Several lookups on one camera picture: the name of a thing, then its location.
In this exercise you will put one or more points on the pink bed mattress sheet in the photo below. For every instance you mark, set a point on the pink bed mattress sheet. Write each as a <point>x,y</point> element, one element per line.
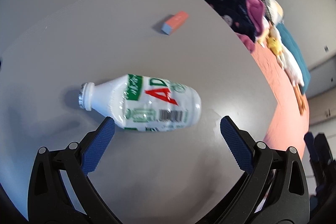
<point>287,127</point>

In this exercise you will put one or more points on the white AD milk bottle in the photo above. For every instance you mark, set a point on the white AD milk bottle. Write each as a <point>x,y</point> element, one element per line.
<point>143,103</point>

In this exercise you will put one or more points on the orange rectangular eraser box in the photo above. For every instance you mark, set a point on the orange rectangular eraser box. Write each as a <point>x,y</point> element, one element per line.
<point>174,22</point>

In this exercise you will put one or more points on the navy blue fleece garment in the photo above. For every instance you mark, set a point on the navy blue fleece garment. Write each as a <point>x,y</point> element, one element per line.
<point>234,13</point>

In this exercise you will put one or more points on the white goose plush toy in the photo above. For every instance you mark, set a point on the white goose plush toy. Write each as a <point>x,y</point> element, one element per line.
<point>288,63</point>

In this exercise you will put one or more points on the checkered patchwork pillow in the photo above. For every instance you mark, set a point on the checkered patchwork pillow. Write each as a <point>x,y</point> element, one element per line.
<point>273,11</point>

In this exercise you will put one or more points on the teal long pillow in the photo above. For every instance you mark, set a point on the teal long pillow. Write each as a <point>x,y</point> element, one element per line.
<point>292,46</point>

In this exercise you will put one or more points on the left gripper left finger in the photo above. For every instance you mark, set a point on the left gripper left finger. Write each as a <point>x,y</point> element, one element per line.
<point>60,190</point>

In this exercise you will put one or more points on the pink fleece blanket pile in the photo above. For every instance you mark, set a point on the pink fleece blanket pile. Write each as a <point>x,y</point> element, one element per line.
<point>256,11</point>

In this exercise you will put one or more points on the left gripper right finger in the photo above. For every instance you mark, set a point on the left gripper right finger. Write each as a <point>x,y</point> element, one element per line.
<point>273,187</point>

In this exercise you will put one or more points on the yellow duck plush toy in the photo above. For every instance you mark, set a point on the yellow duck plush toy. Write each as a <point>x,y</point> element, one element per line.
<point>274,45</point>

